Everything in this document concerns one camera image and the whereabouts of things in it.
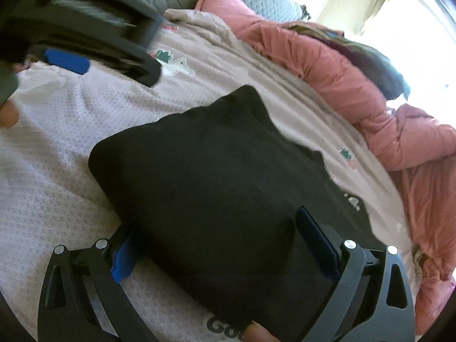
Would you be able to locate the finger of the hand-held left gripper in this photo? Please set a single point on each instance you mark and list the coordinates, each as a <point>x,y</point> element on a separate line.
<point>67,60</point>
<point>107,17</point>

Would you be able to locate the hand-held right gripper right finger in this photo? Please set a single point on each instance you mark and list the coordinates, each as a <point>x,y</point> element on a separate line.
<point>317,245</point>

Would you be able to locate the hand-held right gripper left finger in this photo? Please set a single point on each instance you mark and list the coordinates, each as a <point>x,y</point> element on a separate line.
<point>123,260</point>

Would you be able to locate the black shirt with orange patches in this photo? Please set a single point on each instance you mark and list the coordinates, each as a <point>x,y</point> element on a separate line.
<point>213,185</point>

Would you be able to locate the person's left hand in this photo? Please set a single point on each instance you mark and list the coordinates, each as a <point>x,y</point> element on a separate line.
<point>8,114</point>

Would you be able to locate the person's right hand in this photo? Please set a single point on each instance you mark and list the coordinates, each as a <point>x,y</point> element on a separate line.
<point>262,334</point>

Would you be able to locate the white strawberry print blanket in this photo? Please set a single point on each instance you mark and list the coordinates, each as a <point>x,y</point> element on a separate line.
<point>53,149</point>

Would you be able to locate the pink quilted comforter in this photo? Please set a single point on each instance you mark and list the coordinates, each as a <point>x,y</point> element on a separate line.
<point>320,60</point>

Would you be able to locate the dark patterned cloth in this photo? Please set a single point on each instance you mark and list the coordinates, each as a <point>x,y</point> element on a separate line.
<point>374,67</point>

